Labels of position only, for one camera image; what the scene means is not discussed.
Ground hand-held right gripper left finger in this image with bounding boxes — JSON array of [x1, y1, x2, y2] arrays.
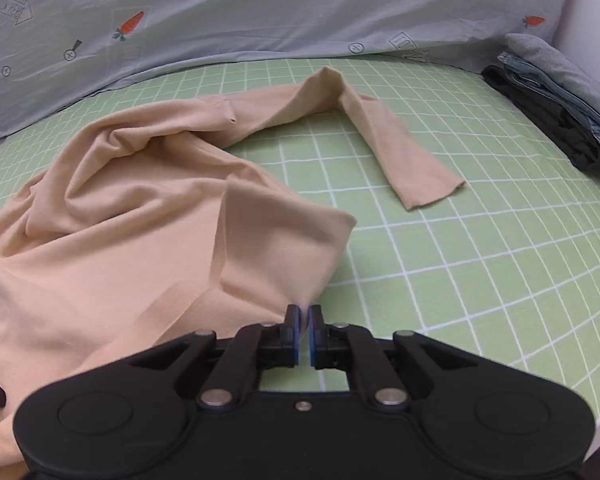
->
[[124, 304, 302, 410]]

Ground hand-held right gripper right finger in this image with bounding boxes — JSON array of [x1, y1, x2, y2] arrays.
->
[[307, 304, 482, 413]]

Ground beige long-sleeve shirt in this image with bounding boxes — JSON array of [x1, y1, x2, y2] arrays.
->
[[0, 66, 467, 480]]

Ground green grid bed sheet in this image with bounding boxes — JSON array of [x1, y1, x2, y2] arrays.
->
[[0, 56, 600, 431]]

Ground folded black garment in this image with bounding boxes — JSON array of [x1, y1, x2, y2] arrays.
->
[[481, 64, 600, 178]]

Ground grey carrot print pillow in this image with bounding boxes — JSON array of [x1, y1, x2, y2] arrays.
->
[[0, 0, 576, 150]]

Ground folded blue jeans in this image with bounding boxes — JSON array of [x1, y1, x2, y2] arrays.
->
[[495, 51, 600, 150]]

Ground folded grey garment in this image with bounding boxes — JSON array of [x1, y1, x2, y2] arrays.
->
[[505, 32, 600, 143]]

